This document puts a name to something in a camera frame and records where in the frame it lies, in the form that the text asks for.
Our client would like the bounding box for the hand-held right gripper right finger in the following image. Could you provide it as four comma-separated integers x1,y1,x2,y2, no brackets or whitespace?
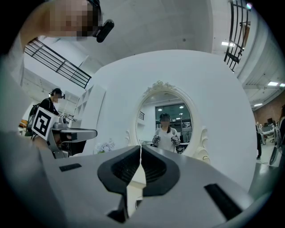
131,145,255,228

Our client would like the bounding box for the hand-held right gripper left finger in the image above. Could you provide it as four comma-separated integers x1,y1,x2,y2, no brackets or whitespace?
54,145,143,228

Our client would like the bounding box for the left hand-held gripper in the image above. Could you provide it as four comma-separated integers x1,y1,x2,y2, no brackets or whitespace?
30,106,98,159

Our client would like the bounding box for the person's left forearm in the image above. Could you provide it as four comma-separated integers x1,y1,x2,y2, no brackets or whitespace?
33,134,49,150

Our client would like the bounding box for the blue artificial flower bouquet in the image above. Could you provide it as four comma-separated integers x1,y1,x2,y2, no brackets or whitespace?
95,137,116,155

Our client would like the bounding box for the white cubby shelf unit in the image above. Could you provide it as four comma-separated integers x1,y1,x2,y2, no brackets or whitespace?
74,84,107,155

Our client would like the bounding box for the black barred railing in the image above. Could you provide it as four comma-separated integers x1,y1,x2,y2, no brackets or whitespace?
24,39,92,90

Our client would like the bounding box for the person's white shirt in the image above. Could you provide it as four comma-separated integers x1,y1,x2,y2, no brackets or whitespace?
0,33,59,228

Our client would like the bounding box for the person's head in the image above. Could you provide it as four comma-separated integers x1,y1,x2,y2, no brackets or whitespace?
20,0,103,43

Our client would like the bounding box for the black mezzanine railing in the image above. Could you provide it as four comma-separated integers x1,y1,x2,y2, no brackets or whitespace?
223,0,252,73

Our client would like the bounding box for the oval mirror with ornate frame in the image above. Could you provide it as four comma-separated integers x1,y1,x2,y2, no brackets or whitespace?
125,80,211,165

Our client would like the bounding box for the black head-worn camera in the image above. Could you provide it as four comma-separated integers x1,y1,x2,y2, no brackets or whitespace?
92,19,115,44

